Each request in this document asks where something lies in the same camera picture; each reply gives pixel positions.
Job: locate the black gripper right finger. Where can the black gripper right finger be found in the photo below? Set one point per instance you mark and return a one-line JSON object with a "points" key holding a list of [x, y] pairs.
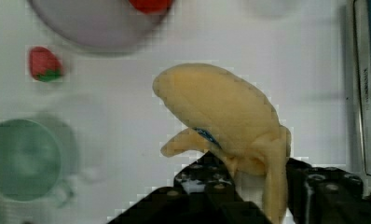
{"points": [[326, 195]]}

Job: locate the red plush strawberry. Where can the red plush strawberry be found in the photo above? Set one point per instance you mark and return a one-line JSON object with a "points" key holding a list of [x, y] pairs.
{"points": [[44, 66]]}

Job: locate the silver blue toaster appliance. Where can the silver blue toaster appliance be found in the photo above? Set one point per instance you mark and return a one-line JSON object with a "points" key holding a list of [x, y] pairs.
{"points": [[359, 23]]}

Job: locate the red plush ketchup bottle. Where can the red plush ketchup bottle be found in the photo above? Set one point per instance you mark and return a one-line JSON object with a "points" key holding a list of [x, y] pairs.
{"points": [[151, 6]]}

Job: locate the grey round plate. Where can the grey round plate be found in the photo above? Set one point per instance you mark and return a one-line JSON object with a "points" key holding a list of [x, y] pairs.
{"points": [[97, 24]]}

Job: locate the green mug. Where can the green mug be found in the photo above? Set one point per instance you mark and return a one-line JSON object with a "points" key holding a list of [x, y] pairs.
{"points": [[36, 158]]}

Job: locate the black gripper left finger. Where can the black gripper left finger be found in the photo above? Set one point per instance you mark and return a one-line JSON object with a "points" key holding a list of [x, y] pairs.
{"points": [[202, 193]]}

